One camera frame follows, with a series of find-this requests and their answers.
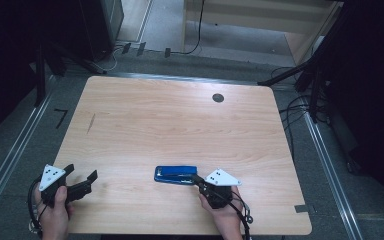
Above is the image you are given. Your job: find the blue stapler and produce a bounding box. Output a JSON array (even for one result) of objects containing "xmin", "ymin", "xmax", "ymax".
[{"xmin": 153, "ymin": 165, "xmax": 199, "ymax": 186}]

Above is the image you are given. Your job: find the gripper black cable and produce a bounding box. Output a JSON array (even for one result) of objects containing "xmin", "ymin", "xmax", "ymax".
[
  {"xmin": 228, "ymin": 190, "xmax": 255, "ymax": 240},
  {"xmin": 27, "ymin": 178, "xmax": 50, "ymax": 235}
]

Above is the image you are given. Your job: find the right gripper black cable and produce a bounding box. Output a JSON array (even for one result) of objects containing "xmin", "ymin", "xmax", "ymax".
[{"xmin": 228, "ymin": 190, "xmax": 255, "ymax": 240}]

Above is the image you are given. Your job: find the black hanging cable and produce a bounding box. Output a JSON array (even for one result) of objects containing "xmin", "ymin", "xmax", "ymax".
[{"xmin": 169, "ymin": 0, "xmax": 205, "ymax": 56}]

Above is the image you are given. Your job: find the bundle of black floor cables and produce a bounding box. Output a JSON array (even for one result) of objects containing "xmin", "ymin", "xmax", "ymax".
[{"xmin": 270, "ymin": 65, "xmax": 333, "ymax": 163}]

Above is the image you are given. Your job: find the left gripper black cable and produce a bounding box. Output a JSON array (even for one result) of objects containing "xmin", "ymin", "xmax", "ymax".
[{"xmin": 27, "ymin": 178, "xmax": 50, "ymax": 235}]

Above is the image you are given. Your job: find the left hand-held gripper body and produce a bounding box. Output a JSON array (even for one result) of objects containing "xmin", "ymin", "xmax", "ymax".
[{"xmin": 38, "ymin": 164, "xmax": 93, "ymax": 208}]

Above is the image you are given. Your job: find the person's left hand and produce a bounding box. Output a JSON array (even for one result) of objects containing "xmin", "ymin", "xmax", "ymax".
[{"xmin": 34, "ymin": 185, "xmax": 75, "ymax": 240}]

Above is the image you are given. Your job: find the grey tape piece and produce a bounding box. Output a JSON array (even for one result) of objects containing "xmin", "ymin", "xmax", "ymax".
[{"xmin": 293, "ymin": 204, "xmax": 310, "ymax": 215}]

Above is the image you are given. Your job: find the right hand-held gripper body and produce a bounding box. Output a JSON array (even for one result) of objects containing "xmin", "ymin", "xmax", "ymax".
[{"xmin": 198, "ymin": 168, "xmax": 243, "ymax": 210}]

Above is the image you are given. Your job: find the white floor cable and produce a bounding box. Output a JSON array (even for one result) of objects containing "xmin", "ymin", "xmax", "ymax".
[{"xmin": 90, "ymin": 45, "xmax": 125, "ymax": 72}]

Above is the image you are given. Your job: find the person's right hand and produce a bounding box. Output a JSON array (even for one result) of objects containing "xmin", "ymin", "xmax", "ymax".
[{"xmin": 197, "ymin": 185, "xmax": 245, "ymax": 240}]

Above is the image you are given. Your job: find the dark cabinet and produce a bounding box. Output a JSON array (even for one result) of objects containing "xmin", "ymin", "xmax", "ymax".
[{"xmin": 78, "ymin": 0, "xmax": 125, "ymax": 63}]

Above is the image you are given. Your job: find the black floor tape mark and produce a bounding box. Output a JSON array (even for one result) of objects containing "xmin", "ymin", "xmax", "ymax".
[{"xmin": 53, "ymin": 108, "xmax": 69, "ymax": 130}]

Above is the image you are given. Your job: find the black metal stand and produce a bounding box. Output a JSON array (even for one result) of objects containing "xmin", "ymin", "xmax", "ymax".
[
  {"xmin": 257, "ymin": 0, "xmax": 351, "ymax": 125},
  {"xmin": 29, "ymin": 36, "xmax": 108, "ymax": 108}
]

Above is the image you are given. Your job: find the metal floor rail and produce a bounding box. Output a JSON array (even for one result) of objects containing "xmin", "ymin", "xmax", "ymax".
[
  {"xmin": 300, "ymin": 108, "xmax": 365, "ymax": 240},
  {"xmin": 0, "ymin": 75, "xmax": 57, "ymax": 232},
  {"xmin": 105, "ymin": 71, "xmax": 281, "ymax": 88}
]

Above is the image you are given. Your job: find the light wooden furniture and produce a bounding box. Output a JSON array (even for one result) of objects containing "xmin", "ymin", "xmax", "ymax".
[{"xmin": 180, "ymin": 0, "xmax": 345, "ymax": 67}]

